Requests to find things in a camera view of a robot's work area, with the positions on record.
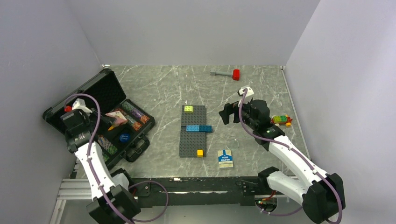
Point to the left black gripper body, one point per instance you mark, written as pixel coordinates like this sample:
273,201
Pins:
87,119

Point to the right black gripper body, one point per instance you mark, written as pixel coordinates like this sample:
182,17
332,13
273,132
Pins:
230,109

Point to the red playing card deck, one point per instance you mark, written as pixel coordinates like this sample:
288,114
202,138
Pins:
120,119

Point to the blue small blind button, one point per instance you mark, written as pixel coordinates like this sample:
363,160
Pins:
125,137

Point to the blue texas holdem card box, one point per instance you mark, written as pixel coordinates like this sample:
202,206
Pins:
225,159

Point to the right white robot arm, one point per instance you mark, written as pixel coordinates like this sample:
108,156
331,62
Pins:
320,194

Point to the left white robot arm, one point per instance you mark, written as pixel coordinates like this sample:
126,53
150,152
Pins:
112,203

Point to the colourful lego toy car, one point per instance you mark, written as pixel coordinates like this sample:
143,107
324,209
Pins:
278,120

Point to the green striped chip stack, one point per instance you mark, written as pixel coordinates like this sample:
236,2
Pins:
107,145

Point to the clear round plastic disc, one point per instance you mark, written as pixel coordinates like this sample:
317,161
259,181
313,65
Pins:
232,144

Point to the red block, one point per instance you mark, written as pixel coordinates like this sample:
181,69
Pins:
236,75

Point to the dark blue lego brick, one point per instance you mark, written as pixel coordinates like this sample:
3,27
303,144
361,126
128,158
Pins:
205,128

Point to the green blue chip stack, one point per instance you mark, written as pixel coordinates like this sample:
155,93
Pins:
128,107

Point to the upper grey lego baseplate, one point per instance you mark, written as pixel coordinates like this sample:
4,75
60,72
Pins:
197,117

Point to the grey lego baseplate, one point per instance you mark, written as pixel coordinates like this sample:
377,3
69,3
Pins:
190,142
197,117

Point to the grey cylinder tool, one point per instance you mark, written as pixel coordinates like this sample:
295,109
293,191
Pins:
221,73

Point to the purple chip stack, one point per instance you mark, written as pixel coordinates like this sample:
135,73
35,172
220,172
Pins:
136,113

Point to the light blue lego brick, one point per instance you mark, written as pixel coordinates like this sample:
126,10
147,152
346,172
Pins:
192,128

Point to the lime green lego brick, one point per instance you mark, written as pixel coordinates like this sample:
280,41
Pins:
188,109

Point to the small yellow lego brick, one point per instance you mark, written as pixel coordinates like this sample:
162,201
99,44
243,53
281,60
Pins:
200,153

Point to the red tan chip stack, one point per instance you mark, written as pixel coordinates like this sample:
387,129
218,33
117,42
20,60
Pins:
144,119

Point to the lower grey lego baseplate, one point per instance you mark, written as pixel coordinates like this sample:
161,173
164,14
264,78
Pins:
190,142

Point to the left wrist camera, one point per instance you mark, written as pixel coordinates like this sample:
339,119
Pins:
78,104

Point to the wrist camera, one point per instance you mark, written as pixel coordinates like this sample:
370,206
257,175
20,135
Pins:
247,91
78,104

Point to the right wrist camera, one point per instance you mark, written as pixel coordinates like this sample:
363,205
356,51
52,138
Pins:
247,91

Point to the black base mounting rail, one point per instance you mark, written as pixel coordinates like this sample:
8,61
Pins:
241,190

